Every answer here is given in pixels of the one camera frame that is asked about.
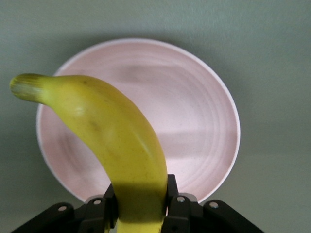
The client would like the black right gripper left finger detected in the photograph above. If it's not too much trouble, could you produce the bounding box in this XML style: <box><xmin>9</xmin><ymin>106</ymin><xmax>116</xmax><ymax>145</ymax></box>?
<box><xmin>9</xmin><ymin>181</ymin><xmax>120</xmax><ymax>233</ymax></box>

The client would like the pink round plate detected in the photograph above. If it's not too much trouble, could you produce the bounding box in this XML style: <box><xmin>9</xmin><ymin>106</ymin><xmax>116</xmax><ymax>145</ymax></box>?
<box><xmin>35</xmin><ymin>38</ymin><xmax>242</xmax><ymax>203</ymax></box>

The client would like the yellow banana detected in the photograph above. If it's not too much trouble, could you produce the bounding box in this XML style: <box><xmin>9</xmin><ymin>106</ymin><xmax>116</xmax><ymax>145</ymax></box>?
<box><xmin>9</xmin><ymin>73</ymin><xmax>169</xmax><ymax>233</ymax></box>

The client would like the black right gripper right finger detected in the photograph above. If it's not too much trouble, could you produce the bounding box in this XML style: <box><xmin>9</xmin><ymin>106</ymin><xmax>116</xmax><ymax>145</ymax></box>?
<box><xmin>160</xmin><ymin>174</ymin><xmax>266</xmax><ymax>233</ymax></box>

